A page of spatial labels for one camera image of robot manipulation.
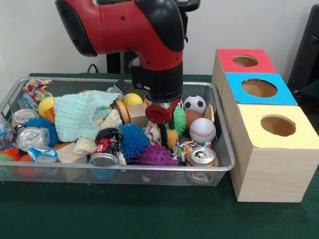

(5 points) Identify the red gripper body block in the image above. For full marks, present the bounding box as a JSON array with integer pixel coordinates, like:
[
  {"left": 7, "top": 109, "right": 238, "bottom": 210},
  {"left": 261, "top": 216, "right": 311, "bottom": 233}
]
[{"left": 145, "top": 96, "right": 182, "bottom": 124}]

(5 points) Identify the green spiky ball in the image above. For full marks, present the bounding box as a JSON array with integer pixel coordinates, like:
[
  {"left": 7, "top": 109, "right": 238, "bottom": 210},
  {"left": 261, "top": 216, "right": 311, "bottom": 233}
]
[{"left": 171, "top": 106, "right": 187, "bottom": 136}]

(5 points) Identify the tan plush animal toy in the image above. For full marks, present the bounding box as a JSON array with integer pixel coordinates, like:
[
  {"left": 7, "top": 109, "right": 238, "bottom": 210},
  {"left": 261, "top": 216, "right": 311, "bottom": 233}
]
[{"left": 165, "top": 129, "right": 179, "bottom": 150}]

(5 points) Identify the mint knit cloth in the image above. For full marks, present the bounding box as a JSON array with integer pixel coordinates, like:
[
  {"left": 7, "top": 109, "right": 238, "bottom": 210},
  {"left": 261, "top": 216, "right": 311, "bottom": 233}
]
[{"left": 53, "top": 90, "right": 124, "bottom": 143}]

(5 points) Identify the silver mesh bin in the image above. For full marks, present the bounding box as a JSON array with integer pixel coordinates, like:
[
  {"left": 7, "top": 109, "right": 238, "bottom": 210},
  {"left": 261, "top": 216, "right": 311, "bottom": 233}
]
[{"left": 0, "top": 77, "right": 236, "bottom": 187}]

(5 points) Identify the wooden box with three holes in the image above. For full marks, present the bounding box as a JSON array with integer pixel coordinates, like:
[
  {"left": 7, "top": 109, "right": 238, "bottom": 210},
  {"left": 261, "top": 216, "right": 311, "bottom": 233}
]
[{"left": 211, "top": 48, "right": 319, "bottom": 203}]

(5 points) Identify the purple spiky ball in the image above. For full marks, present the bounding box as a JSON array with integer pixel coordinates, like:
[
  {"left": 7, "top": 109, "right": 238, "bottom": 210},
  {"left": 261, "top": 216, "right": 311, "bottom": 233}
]
[{"left": 127, "top": 144, "right": 179, "bottom": 167}]

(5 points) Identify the blue spiky ball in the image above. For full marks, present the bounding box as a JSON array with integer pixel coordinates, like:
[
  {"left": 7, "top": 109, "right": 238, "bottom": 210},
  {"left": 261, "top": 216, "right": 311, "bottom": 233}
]
[{"left": 118, "top": 123, "right": 151, "bottom": 160}]

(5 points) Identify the small soccer ball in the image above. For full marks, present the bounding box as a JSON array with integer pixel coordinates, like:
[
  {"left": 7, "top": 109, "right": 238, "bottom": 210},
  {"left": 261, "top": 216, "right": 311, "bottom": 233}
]
[{"left": 183, "top": 96, "right": 207, "bottom": 115}]

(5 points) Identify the white baseball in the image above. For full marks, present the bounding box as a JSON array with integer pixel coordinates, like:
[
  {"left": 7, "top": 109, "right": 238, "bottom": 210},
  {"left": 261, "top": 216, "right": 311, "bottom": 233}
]
[{"left": 189, "top": 118, "right": 216, "bottom": 144}]

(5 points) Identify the silver drink can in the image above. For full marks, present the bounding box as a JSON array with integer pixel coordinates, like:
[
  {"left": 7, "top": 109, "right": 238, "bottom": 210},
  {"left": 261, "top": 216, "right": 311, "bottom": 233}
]
[{"left": 185, "top": 146, "right": 220, "bottom": 184}]

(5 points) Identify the cream knit cloth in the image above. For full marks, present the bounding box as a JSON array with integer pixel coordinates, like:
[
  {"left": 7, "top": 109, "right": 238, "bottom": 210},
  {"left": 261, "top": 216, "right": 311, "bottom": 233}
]
[{"left": 73, "top": 109, "right": 127, "bottom": 165}]

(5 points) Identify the large dark green tablecloth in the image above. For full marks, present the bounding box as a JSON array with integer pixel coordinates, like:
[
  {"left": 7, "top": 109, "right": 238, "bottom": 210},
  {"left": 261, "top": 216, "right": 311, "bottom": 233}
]
[{"left": 0, "top": 73, "right": 319, "bottom": 239}]

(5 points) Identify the yellow ball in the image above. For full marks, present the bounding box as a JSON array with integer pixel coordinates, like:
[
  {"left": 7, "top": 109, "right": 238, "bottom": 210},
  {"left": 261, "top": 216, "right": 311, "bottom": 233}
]
[{"left": 37, "top": 96, "right": 55, "bottom": 117}]

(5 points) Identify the small dark green tablecloth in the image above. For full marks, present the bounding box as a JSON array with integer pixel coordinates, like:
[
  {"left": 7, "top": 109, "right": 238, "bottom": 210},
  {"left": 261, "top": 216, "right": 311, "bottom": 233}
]
[{"left": 298, "top": 79, "right": 319, "bottom": 100}]

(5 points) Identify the black stand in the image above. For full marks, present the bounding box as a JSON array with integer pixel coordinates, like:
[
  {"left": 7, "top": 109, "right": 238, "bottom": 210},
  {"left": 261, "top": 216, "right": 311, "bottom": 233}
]
[{"left": 286, "top": 4, "right": 319, "bottom": 95}]

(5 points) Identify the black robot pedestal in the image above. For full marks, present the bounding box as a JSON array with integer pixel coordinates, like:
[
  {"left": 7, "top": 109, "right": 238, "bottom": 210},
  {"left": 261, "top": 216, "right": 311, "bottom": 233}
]
[{"left": 93, "top": 0, "right": 201, "bottom": 75}]

